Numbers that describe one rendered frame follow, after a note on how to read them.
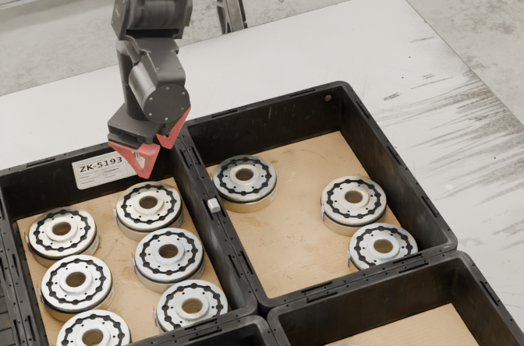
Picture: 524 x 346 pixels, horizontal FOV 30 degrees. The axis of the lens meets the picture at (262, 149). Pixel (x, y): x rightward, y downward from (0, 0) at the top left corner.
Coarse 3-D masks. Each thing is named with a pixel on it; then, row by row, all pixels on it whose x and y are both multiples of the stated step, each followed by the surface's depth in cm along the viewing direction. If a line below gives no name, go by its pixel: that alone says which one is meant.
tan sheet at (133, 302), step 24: (120, 192) 160; (96, 216) 156; (24, 240) 153; (120, 240) 152; (120, 264) 149; (120, 288) 145; (144, 288) 145; (48, 312) 142; (120, 312) 142; (144, 312) 142; (192, 312) 142; (48, 336) 139; (144, 336) 139
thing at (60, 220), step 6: (54, 222) 150; (60, 222) 150; (66, 222) 150; (72, 222) 150; (48, 228) 149; (72, 228) 149; (48, 234) 148; (72, 234) 148; (54, 240) 148; (60, 240) 148; (66, 240) 148
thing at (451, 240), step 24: (288, 96) 161; (192, 120) 157; (216, 120) 157; (192, 144) 153; (384, 144) 152; (408, 168) 148; (216, 192) 145; (432, 216) 140; (456, 240) 137; (240, 264) 135; (384, 264) 134; (312, 288) 132; (264, 312) 131
